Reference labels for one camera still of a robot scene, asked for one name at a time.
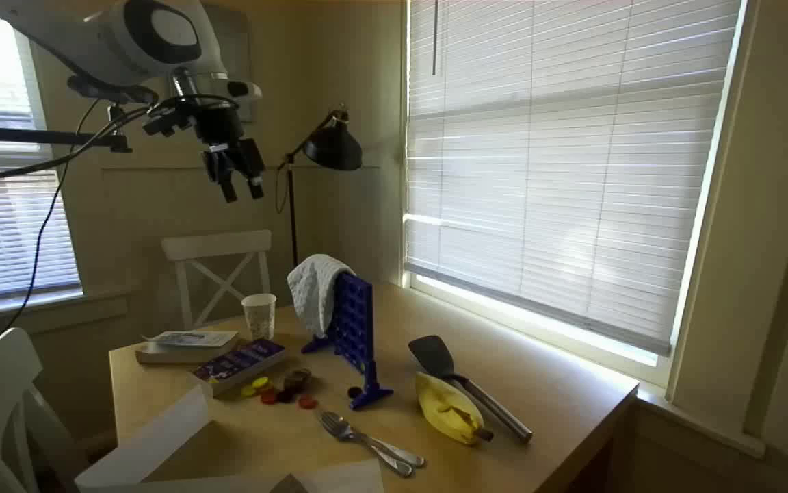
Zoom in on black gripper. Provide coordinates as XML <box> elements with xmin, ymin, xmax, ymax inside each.
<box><xmin>187</xmin><ymin>94</ymin><xmax>270</xmax><ymax>206</ymax></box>

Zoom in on white board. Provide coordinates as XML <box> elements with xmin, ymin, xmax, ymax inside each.
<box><xmin>74</xmin><ymin>386</ymin><xmax>215</xmax><ymax>493</ymax></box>

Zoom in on white cross-back chair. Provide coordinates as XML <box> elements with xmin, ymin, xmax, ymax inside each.
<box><xmin>158</xmin><ymin>227</ymin><xmax>275</xmax><ymax>331</ymax></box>

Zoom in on black floor lamp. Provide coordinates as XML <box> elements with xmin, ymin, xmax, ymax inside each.
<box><xmin>274</xmin><ymin>106</ymin><xmax>367</xmax><ymax>269</ymax></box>

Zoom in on white cloth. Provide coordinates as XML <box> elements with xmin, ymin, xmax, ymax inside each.
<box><xmin>285</xmin><ymin>251</ymin><xmax>355</xmax><ymax>340</ymax></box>

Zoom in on translucent plastic cup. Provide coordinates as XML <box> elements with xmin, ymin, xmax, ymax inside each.
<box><xmin>240</xmin><ymin>291</ymin><xmax>280</xmax><ymax>342</ymax></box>

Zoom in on dark game box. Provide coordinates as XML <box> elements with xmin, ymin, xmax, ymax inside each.
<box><xmin>191</xmin><ymin>336</ymin><xmax>291</xmax><ymax>401</ymax></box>

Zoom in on red and yellow game discs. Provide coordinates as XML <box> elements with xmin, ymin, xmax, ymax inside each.
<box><xmin>240</xmin><ymin>366</ymin><xmax>322</xmax><ymax>414</ymax></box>

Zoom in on black boom rod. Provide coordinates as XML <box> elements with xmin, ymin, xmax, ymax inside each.
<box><xmin>0</xmin><ymin>112</ymin><xmax>135</xmax><ymax>156</ymax></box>

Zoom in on small white window blinds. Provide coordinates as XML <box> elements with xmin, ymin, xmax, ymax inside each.
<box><xmin>0</xmin><ymin>0</ymin><xmax>83</xmax><ymax>305</ymax></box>

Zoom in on blind wand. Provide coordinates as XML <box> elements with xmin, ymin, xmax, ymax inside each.
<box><xmin>426</xmin><ymin>0</ymin><xmax>440</xmax><ymax>80</ymax></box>

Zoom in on black spatula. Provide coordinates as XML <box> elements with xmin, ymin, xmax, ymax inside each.
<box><xmin>405</xmin><ymin>331</ymin><xmax>537</xmax><ymax>447</ymax></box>

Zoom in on silver fork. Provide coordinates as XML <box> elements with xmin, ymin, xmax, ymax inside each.
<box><xmin>319</xmin><ymin>409</ymin><xmax>418</xmax><ymax>479</ymax></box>

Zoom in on silver spoon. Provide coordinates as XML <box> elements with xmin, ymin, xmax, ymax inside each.
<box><xmin>336</xmin><ymin>418</ymin><xmax>430</xmax><ymax>475</ymax></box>

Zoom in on yellow banana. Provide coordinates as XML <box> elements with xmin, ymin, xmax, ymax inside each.
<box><xmin>414</xmin><ymin>371</ymin><xmax>494</xmax><ymax>449</ymax></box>

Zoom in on large white window blinds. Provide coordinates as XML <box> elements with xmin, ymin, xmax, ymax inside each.
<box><xmin>401</xmin><ymin>0</ymin><xmax>743</xmax><ymax>360</ymax></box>

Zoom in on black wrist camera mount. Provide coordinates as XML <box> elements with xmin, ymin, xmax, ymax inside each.
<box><xmin>143</xmin><ymin>91</ymin><xmax>196</xmax><ymax>143</ymax></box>

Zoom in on blue connect four frame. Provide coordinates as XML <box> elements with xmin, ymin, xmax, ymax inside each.
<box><xmin>300</xmin><ymin>269</ymin><xmax>397</xmax><ymax>414</ymax></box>

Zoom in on black cable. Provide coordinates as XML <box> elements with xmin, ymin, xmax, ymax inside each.
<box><xmin>0</xmin><ymin>94</ymin><xmax>156</xmax><ymax>335</ymax></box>

